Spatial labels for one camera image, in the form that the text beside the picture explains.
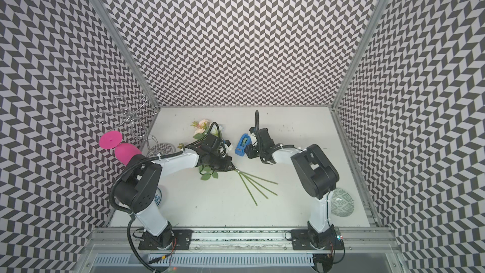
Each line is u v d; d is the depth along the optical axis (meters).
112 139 0.66
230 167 0.88
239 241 0.74
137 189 0.47
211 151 0.75
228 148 0.86
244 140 0.96
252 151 0.87
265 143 0.77
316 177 0.51
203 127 1.05
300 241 0.73
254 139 0.86
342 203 0.79
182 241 0.72
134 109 1.03
